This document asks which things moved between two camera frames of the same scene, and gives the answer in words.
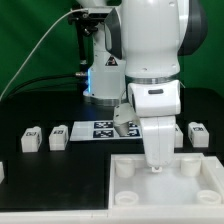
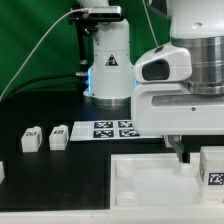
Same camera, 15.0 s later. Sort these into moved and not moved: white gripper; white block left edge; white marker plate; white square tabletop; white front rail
Moved: white gripper
Not moved: white block left edge; white front rail; white square tabletop; white marker plate
